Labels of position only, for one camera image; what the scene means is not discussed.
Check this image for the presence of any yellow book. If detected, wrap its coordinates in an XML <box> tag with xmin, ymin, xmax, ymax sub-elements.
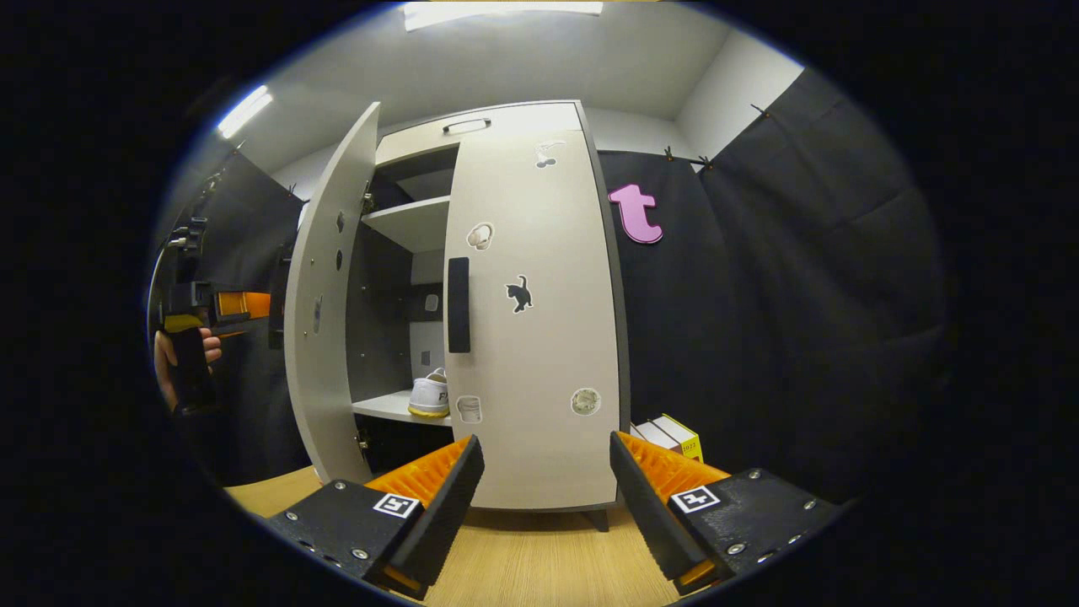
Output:
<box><xmin>653</xmin><ymin>413</ymin><xmax>703</xmax><ymax>463</ymax></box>

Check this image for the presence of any ceiling light panel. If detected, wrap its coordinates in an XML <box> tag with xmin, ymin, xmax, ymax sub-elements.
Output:
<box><xmin>403</xmin><ymin>0</ymin><xmax>604</xmax><ymax>32</ymax></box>

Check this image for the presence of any ceiling light strip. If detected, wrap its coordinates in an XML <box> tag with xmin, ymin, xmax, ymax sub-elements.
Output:
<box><xmin>217</xmin><ymin>84</ymin><xmax>275</xmax><ymax>140</ymax></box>

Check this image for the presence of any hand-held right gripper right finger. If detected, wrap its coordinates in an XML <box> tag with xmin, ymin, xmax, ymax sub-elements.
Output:
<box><xmin>609</xmin><ymin>430</ymin><xmax>848</xmax><ymax>595</ymax></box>

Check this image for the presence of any white shoe cabinet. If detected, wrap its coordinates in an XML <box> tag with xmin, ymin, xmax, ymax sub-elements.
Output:
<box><xmin>346</xmin><ymin>99</ymin><xmax>633</xmax><ymax>534</ymax></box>

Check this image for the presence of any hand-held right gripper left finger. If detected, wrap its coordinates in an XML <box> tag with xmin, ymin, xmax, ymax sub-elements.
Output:
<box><xmin>266</xmin><ymin>434</ymin><xmax>486</xmax><ymax>601</ymax></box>

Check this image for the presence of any white cabinet drawer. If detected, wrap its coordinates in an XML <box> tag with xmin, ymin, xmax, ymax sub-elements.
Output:
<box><xmin>375</xmin><ymin>101</ymin><xmax>584</xmax><ymax>167</ymax></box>

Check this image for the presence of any white shoe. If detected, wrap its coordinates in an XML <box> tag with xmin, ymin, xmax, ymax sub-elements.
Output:
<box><xmin>408</xmin><ymin>368</ymin><xmax>451</xmax><ymax>419</ymax></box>

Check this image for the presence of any white cabinet door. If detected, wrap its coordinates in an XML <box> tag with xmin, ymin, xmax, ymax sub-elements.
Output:
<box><xmin>443</xmin><ymin>128</ymin><xmax>623</xmax><ymax>512</ymax></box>
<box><xmin>284</xmin><ymin>101</ymin><xmax>382</xmax><ymax>486</ymax></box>

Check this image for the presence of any brown book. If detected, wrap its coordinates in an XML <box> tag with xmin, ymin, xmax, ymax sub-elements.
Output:
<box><xmin>636</xmin><ymin>420</ymin><xmax>682</xmax><ymax>452</ymax></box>

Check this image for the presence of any black door handle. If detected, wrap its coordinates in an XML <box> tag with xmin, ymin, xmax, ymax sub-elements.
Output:
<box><xmin>268</xmin><ymin>244</ymin><xmax>292</xmax><ymax>351</ymax></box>
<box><xmin>447</xmin><ymin>257</ymin><xmax>471</xmax><ymax>354</ymax></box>

